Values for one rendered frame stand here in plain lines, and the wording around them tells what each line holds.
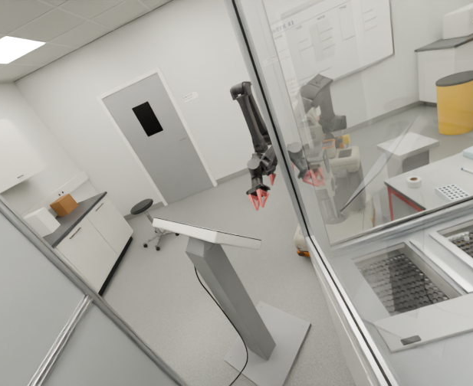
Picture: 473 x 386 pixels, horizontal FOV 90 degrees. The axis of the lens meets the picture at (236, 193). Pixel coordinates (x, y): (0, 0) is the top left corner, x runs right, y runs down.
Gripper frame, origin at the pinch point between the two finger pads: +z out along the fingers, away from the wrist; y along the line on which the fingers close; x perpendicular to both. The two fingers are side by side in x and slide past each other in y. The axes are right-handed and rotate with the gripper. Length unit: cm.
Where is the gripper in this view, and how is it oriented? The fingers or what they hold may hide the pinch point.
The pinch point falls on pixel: (259, 207)
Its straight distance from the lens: 107.4
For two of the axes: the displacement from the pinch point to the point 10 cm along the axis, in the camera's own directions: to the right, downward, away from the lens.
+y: 6.6, -3.9, -6.4
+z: 0.4, 8.7, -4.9
